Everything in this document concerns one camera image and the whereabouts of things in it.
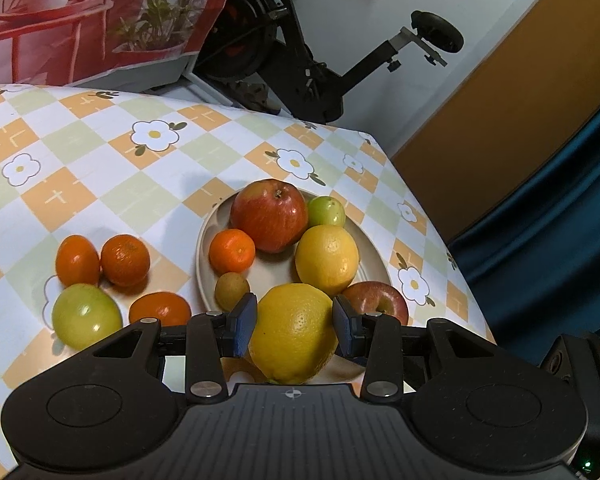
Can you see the tangerine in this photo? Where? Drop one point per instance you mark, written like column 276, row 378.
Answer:
column 160, row 308
column 232, row 250
column 77, row 260
column 125, row 260

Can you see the large red apple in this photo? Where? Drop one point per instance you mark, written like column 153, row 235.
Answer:
column 269, row 215

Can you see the black exercise bike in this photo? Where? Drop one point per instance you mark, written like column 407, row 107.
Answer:
column 250, row 35

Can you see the dark teal curtain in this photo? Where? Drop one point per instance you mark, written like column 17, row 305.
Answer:
column 555, row 235

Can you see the small yellow-green round fruit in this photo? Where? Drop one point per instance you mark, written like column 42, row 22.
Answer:
column 326, row 211

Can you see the yellow lemon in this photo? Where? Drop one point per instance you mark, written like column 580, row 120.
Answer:
column 326, row 259

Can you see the red-brown apple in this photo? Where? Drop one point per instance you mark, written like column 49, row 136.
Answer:
column 375, row 302

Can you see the green apple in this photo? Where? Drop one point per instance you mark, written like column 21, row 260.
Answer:
column 86, row 316

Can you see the printed pink backdrop cloth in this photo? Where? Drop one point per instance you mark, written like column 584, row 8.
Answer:
column 130, row 10

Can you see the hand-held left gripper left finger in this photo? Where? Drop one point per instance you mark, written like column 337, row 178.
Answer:
column 244, row 327

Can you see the large yellow orange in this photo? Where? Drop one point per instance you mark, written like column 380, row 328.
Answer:
column 292, row 332

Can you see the checked flower tablecloth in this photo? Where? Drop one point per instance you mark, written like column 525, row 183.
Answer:
column 80, row 185

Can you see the small brown round fruit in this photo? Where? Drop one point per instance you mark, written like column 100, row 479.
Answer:
column 231, row 290

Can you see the beige plate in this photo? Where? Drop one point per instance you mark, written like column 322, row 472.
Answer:
column 275, row 270

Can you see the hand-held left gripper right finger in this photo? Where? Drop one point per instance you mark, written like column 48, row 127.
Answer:
column 345, row 330

